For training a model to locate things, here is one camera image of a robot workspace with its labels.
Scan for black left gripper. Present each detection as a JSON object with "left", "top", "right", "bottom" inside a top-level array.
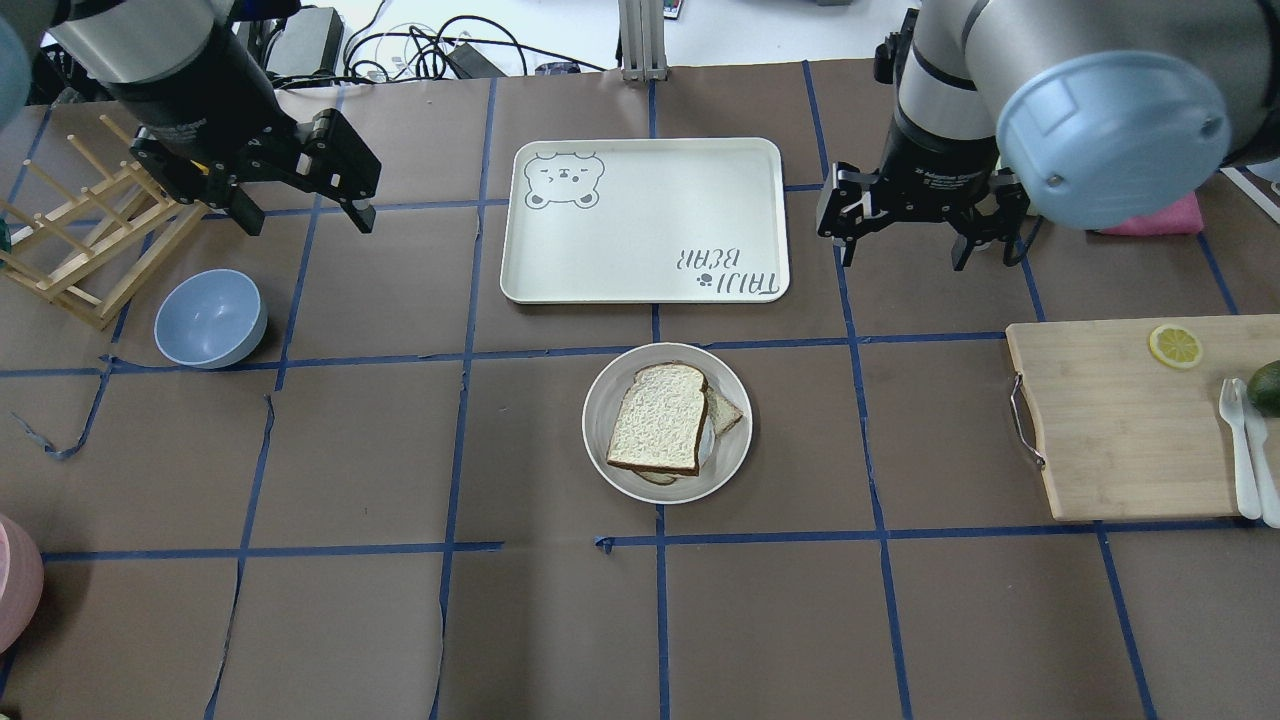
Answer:
[{"left": 131, "top": 73, "right": 381, "bottom": 237}]

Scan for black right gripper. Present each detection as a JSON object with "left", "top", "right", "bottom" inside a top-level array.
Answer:
[{"left": 815, "top": 110, "right": 1030, "bottom": 272}]

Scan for round cream plate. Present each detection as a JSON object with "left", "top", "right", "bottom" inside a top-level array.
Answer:
[{"left": 581, "top": 343, "right": 753, "bottom": 503}]

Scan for white bread slice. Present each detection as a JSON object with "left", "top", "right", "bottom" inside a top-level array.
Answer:
[{"left": 605, "top": 363, "right": 708, "bottom": 477}]

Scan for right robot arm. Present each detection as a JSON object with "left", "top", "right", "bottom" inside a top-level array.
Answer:
[{"left": 815, "top": 1, "right": 1279, "bottom": 270}]

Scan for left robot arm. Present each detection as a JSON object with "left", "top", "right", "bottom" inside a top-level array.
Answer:
[{"left": 1, "top": 1, "right": 381, "bottom": 234}]

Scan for bread slice under egg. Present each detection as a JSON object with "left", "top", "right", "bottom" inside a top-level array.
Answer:
[{"left": 635, "top": 387, "right": 744, "bottom": 486}]

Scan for blue bowl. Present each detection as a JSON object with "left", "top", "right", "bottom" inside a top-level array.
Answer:
[{"left": 154, "top": 268, "right": 268, "bottom": 370}]

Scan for wooden mug rack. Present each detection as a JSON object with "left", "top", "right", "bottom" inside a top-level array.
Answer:
[{"left": 3, "top": 102, "right": 209, "bottom": 329}]

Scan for cream bear serving tray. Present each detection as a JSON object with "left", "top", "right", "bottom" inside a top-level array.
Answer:
[{"left": 500, "top": 137, "right": 791, "bottom": 304}]

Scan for pink cloth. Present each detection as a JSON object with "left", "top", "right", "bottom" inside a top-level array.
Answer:
[{"left": 1097, "top": 192, "right": 1204, "bottom": 237}]

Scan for wooden cutting board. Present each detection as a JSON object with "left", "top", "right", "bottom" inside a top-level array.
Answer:
[{"left": 1005, "top": 314, "right": 1279, "bottom": 521}]

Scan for lemon half slice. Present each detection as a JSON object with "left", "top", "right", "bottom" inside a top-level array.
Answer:
[{"left": 1147, "top": 323, "right": 1204, "bottom": 370}]

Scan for avocado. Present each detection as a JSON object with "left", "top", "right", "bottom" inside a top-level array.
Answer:
[{"left": 1245, "top": 360, "right": 1280, "bottom": 418}]

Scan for white plastic fork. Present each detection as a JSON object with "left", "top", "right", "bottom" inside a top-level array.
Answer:
[{"left": 1219, "top": 377, "right": 1262, "bottom": 520}]

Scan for pink bowl with ice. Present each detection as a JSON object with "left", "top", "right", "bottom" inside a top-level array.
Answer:
[{"left": 1, "top": 515, "right": 44, "bottom": 653}]

